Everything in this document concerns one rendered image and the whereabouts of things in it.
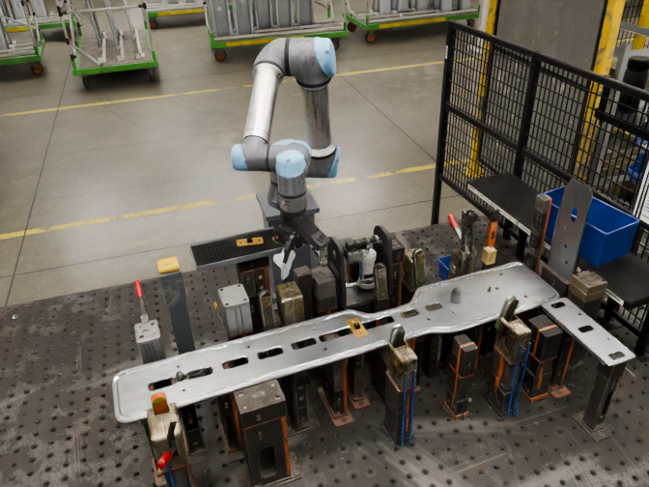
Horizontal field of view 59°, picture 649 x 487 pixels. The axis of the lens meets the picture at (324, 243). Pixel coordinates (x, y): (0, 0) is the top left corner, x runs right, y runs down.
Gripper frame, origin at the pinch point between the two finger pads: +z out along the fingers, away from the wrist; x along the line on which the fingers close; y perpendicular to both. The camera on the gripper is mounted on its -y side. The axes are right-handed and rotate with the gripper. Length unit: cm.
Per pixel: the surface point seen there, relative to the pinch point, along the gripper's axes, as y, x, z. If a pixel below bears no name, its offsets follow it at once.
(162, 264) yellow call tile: 38.3, 22.5, 2.7
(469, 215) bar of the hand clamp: -24, -53, -2
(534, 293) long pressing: -48, -56, 19
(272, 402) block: -17.8, 31.3, 16.3
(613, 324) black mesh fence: -66, -95, 48
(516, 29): 76, -290, -5
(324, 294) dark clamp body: 1.2, -10.2, 15.8
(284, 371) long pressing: -10.1, 19.7, 19.4
